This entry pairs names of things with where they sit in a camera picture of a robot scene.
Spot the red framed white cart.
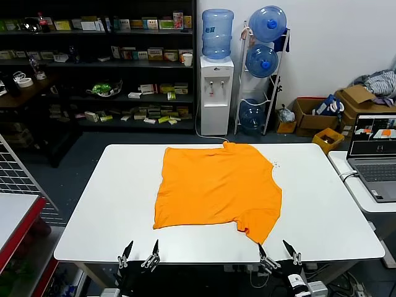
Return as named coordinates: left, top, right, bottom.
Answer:
left=0, top=192, right=59, bottom=297

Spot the brown wooden table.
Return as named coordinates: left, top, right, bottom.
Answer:
left=0, top=74, right=83, bottom=168

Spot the white side table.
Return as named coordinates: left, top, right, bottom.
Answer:
left=327, top=150, right=396, bottom=269

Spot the shiny glass globe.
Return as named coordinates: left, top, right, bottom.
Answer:
left=21, top=17, right=40, bottom=32

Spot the small cardboard box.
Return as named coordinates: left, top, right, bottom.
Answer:
left=275, top=119, right=298, bottom=134

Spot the black cylinder flask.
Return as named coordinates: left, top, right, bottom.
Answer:
left=1, top=72, right=21, bottom=97

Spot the clear plastic bottle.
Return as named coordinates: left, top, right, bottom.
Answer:
left=28, top=57, right=47, bottom=80

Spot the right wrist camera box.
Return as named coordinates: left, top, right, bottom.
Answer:
left=307, top=280, right=328, bottom=297

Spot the grey open laptop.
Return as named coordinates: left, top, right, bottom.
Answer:
left=346, top=113, right=396, bottom=204

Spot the open brown cardboard box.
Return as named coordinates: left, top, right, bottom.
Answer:
left=292, top=97, right=340, bottom=137

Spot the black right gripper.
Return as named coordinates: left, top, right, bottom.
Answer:
left=257, top=239, right=306, bottom=288

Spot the white metal jug rack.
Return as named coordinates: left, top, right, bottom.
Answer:
left=234, top=20, right=291, bottom=136

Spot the blue shopping bag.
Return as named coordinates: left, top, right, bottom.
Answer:
left=312, top=94, right=345, bottom=118

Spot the pile of striped clothes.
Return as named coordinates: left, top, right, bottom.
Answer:
left=353, top=69, right=396, bottom=106

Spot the white water dispenser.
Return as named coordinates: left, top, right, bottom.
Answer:
left=199, top=56, right=235, bottom=136

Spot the white power strip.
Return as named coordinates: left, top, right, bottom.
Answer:
left=223, top=264, right=270, bottom=273

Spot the grey floor power strip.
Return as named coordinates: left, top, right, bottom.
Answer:
left=346, top=272, right=369, bottom=297

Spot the large brown cardboard box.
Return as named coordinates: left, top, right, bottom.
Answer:
left=335, top=85, right=396, bottom=137

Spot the cola bottle red label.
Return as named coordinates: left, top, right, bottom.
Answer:
left=37, top=12, right=50, bottom=33

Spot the upright blue water jug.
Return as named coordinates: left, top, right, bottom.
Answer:
left=202, top=8, right=235, bottom=61

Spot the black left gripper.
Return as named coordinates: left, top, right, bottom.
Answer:
left=116, top=239, right=161, bottom=295

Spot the orange t-shirt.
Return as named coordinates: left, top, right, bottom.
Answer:
left=152, top=140, right=283, bottom=245

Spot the white dispenser power cable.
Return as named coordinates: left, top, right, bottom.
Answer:
left=194, top=101, right=231, bottom=145

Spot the crumpled clear plastic bag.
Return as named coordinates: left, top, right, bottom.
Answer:
left=277, top=104, right=295, bottom=123

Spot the white wire grid panel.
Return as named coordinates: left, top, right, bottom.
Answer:
left=0, top=133, right=59, bottom=214

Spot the yellow plastic bin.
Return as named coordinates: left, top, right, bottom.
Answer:
left=311, top=127, right=345, bottom=155

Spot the black shelving unit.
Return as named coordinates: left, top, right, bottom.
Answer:
left=0, top=0, right=198, bottom=134

